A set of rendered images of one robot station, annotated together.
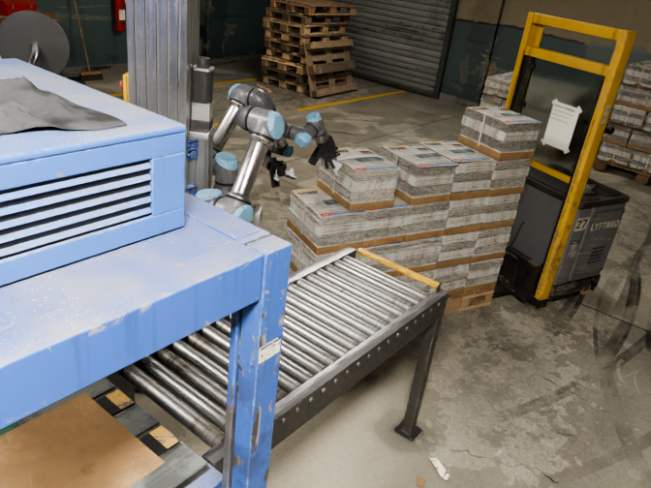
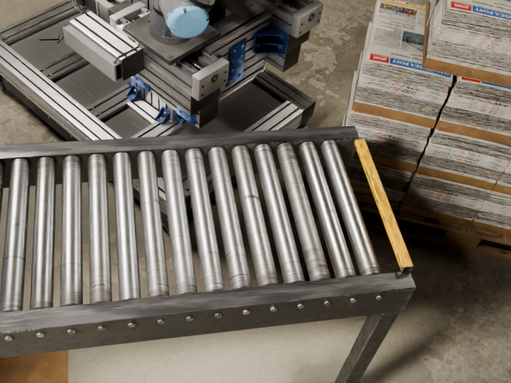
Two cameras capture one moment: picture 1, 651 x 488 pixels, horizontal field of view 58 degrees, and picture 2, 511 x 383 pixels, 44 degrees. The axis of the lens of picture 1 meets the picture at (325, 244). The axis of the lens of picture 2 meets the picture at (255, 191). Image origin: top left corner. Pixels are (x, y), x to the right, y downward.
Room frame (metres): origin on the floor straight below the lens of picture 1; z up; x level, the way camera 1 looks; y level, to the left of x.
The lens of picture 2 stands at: (1.30, -0.73, 2.07)
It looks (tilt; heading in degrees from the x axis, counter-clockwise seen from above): 51 degrees down; 37
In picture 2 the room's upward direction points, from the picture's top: 9 degrees clockwise
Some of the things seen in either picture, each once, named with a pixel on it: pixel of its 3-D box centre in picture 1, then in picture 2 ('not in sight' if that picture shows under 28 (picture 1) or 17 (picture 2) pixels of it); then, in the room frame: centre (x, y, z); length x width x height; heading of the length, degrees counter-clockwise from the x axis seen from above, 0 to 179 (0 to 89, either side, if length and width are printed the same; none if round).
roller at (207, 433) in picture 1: (172, 405); not in sight; (1.35, 0.39, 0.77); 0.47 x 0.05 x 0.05; 55
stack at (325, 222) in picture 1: (382, 256); (494, 147); (3.24, -0.35, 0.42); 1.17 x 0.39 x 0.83; 122
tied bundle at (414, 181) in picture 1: (414, 173); not in sight; (3.31, -0.46, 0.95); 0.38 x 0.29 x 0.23; 33
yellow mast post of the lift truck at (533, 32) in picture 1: (504, 144); not in sight; (4.13, -1.16, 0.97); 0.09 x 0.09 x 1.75; 32
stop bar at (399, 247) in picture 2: (397, 267); (382, 200); (2.36, -0.34, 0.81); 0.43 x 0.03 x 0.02; 55
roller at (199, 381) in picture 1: (205, 385); not in sight; (1.46, 0.32, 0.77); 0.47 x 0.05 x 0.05; 55
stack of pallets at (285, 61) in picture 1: (307, 44); not in sight; (10.00, 0.71, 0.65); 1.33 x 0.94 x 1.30; 149
